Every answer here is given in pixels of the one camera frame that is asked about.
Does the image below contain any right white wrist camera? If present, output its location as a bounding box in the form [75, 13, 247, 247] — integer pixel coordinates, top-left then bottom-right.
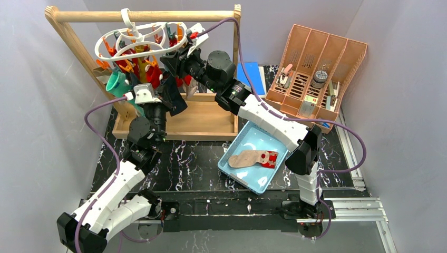
[187, 23, 209, 57]

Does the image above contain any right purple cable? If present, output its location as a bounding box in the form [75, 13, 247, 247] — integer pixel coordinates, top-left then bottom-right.
[199, 16, 367, 240]

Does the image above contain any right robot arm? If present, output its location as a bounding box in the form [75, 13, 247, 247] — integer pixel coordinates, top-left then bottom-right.
[160, 49, 323, 218]

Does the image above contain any wooden clothes rack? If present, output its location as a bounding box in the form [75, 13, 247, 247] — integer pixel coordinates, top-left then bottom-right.
[45, 4, 241, 141]

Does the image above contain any purple cable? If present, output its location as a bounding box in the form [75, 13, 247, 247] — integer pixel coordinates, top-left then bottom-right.
[199, 16, 367, 240]
[73, 96, 140, 253]

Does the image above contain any beige sock in basket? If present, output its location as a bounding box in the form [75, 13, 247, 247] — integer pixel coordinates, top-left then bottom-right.
[228, 150, 278, 169]

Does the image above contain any white sock hanger with clips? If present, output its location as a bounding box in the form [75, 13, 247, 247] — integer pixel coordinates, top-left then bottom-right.
[94, 8, 192, 72]

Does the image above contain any light blue plastic basket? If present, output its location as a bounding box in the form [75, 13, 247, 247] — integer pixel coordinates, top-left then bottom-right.
[218, 121, 289, 194]

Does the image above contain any white small box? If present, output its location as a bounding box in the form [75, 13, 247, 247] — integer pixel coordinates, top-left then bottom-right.
[298, 95, 318, 118]

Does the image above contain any brown striped hanging sock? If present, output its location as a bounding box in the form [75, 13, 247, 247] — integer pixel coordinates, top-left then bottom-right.
[92, 67, 112, 84]

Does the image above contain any metal base rail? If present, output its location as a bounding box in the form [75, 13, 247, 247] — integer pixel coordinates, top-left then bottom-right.
[140, 192, 388, 236]

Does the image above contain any blue folder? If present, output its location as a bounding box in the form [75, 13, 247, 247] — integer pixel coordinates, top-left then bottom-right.
[237, 62, 266, 98]

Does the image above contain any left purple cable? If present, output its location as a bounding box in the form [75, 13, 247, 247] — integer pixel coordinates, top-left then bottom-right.
[73, 96, 140, 253]

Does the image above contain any navy sock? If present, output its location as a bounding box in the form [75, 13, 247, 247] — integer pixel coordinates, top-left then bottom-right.
[161, 73, 188, 116]

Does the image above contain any stapler in organizer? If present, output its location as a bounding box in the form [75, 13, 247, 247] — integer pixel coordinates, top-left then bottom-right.
[276, 63, 293, 89]

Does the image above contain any grey round tin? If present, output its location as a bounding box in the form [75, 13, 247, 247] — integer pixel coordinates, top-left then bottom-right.
[310, 70, 328, 89]

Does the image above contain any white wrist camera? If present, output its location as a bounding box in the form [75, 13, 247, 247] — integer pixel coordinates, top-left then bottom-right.
[187, 23, 209, 57]
[124, 83, 162, 105]

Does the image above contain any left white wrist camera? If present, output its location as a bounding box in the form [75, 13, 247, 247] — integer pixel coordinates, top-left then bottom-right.
[124, 83, 162, 105]

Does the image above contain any teal hanging sock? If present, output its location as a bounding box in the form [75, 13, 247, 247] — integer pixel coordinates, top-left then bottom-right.
[105, 71, 133, 98]

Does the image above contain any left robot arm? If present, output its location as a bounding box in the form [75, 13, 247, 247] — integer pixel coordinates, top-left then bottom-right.
[56, 83, 175, 252]

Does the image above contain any pink desk file organizer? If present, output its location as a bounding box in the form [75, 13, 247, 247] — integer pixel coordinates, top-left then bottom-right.
[265, 24, 367, 133]

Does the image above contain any long red hanging sock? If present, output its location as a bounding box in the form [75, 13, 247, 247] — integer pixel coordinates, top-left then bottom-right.
[145, 65, 163, 89]

